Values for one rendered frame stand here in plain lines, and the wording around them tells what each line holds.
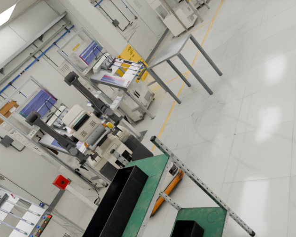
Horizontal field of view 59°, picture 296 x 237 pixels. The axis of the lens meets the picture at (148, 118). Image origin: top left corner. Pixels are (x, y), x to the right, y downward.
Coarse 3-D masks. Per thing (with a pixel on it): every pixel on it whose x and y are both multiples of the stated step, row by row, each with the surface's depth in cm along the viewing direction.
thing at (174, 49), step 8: (184, 40) 359; (192, 40) 369; (168, 48) 391; (176, 48) 360; (200, 48) 373; (160, 56) 391; (168, 56) 360; (208, 56) 380; (152, 64) 391; (152, 72) 400; (176, 72) 435; (192, 72) 358; (160, 80) 407; (184, 80) 440; (200, 80) 362; (168, 88) 414; (208, 88) 369; (176, 96) 421
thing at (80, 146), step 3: (60, 132) 379; (63, 132) 379; (69, 135) 375; (54, 141) 369; (78, 141) 367; (51, 144) 366; (54, 144) 365; (57, 144) 365; (78, 144) 364; (81, 144) 363; (87, 144) 363; (60, 147) 362; (78, 147) 360; (81, 147) 360; (84, 147) 360; (81, 150) 357
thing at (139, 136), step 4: (116, 112) 422; (124, 120) 429; (124, 124) 432; (128, 124) 433; (128, 128) 436; (132, 128) 436; (132, 132) 439; (136, 132) 439; (140, 132) 456; (144, 132) 444; (136, 136) 444; (140, 136) 443; (140, 140) 432
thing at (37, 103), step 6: (42, 90) 387; (36, 96) 379; (42, 96) 385; (48, 96) 391; (30, 102) 374; (36, 102) 377; (42, 102) 383; (48, 102) 389; (54, 102) 395; (24, 108) 364; (30, 108) 369; (36, 108) 375; (42, 108) 380; (24, 114) 361; (42, 114) 378
